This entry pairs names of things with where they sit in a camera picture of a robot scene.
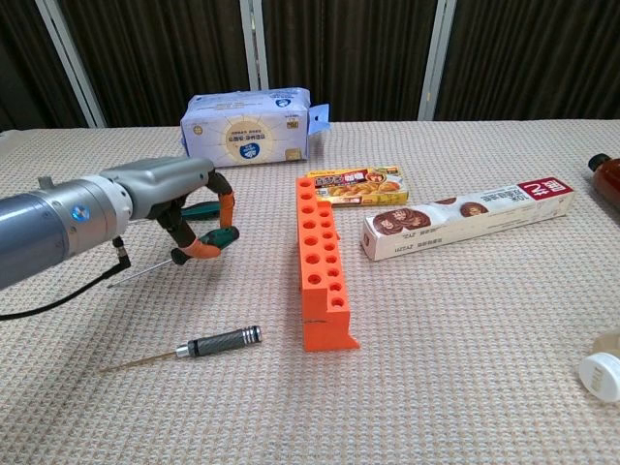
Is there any green and black screwdriver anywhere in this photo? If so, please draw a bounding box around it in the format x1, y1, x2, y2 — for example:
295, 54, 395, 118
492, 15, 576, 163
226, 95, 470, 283
107, 225, 241, 289

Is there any beige woven table cloth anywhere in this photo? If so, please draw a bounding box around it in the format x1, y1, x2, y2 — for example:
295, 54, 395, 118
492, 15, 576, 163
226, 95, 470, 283
0, 118, 620, 465

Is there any dark partition panel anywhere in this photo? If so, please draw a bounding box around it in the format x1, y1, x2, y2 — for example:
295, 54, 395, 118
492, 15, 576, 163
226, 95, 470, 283
435, 0, 620, 121
55, 0, 251, 128
0, 0, 91, 132
261, 0, 440, 122

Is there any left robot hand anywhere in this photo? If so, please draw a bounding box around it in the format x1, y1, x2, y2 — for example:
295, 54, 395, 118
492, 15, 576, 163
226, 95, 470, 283
114, 155, 238, 266

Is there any small green handle screwdriver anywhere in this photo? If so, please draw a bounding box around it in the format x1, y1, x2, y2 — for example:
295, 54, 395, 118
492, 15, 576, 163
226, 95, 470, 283
179, 201, 222, 222

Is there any white plastic wrap box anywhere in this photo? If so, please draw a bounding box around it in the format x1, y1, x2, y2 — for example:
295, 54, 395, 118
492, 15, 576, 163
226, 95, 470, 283
359, 176, 577, 264

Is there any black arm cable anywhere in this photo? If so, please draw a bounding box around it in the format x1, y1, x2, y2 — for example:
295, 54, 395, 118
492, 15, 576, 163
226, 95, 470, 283
0, 235, 133, 322

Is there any blue tissue pack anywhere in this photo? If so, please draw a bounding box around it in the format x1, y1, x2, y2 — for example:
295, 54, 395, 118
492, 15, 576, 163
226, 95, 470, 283
179, 86, 333, 171

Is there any white partition post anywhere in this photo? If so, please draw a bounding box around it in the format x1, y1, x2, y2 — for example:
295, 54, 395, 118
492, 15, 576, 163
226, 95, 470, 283
417, 0, 457, 122
34, 0, 108, 129
239, 0, 270, 92

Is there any orange tool holder block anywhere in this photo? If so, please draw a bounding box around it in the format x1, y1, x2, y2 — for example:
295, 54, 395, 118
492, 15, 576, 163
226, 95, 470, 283
294, 175, 362, 353

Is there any yellow curry box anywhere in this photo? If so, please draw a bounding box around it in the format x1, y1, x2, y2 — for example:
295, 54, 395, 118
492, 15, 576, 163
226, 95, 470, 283
307, 165, 411, 208

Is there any black silver precision screwdriver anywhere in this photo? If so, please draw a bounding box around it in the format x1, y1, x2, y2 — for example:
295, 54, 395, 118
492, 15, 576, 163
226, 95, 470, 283
98, 325, 264, 375

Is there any clear bottle white cap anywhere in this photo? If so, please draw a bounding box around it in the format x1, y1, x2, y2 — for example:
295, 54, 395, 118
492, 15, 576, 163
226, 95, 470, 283
575, 328, 620, 403

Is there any brown plastic bottle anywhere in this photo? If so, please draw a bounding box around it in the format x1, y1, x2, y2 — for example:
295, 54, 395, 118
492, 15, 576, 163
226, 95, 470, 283
587, 152, 620, 217

